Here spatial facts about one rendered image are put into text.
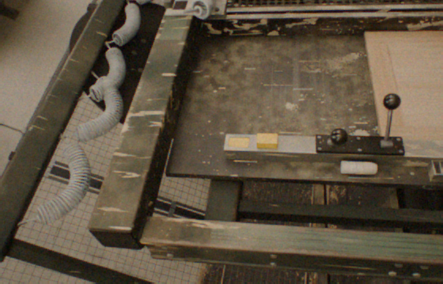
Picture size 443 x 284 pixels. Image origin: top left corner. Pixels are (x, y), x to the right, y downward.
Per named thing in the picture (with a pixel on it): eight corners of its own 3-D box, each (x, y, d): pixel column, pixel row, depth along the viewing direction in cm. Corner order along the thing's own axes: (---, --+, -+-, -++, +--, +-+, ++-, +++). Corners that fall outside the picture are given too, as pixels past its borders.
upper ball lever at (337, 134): (340, 151, 89) (350, 145, 76) (323, 150, 90) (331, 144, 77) (340, 135, 90) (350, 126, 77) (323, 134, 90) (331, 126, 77)
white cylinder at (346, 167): (340, 176, 89) (375, 177, 87) (342, 168, 86) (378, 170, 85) (339, 165, 91) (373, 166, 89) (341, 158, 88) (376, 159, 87)
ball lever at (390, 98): (395, 152, 85) (404, 96, 80) (378, 152, 86) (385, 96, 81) (391, 145, 89) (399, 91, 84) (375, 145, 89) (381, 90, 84)
